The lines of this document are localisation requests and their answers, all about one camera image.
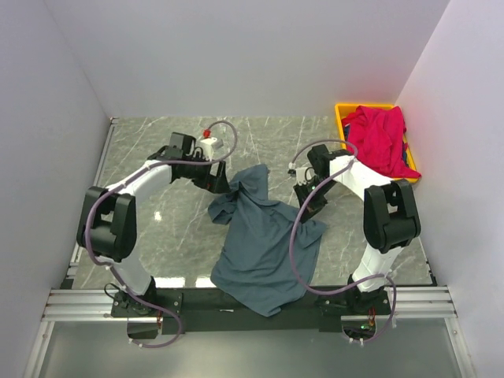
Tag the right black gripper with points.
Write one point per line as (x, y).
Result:
(313, 210)

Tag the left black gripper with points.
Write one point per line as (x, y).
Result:
(217, 184)

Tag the blue-grey t-shirt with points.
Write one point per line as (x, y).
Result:
(266, 259)

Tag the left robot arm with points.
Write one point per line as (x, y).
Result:
(108, 221)

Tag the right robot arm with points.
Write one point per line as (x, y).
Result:
(390, 217)

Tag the red t-shirt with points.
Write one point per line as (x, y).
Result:
(376, 141)

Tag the black base beam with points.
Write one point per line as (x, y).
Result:
(211, 310)

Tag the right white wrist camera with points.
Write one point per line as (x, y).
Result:
(302, 175)

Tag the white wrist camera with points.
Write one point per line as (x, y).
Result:
(302, 175)
(209, 144)

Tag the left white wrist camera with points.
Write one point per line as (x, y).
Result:
(209, 144)

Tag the aluminium rail frame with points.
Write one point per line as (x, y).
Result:
(208, 333)

